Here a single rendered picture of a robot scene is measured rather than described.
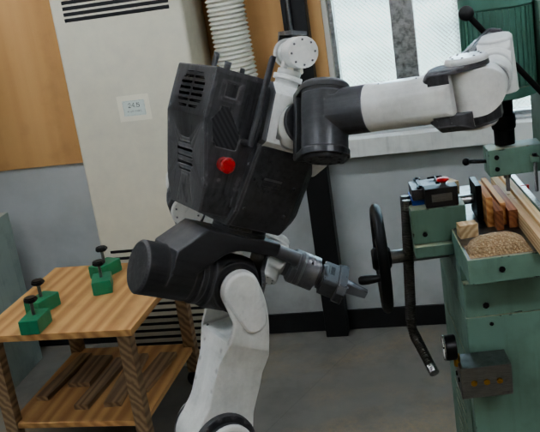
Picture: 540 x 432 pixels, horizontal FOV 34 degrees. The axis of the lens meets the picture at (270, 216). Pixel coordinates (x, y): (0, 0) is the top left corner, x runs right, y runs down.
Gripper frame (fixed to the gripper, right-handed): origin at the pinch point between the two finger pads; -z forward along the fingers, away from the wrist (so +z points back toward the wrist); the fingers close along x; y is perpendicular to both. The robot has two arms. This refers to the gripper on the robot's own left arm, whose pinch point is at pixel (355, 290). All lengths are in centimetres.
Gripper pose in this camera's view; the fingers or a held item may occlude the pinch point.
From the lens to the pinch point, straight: 228.2
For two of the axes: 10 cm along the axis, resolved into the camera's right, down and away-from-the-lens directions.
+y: 3.4, -7.6, -5.6
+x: -1.5, 5.4, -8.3
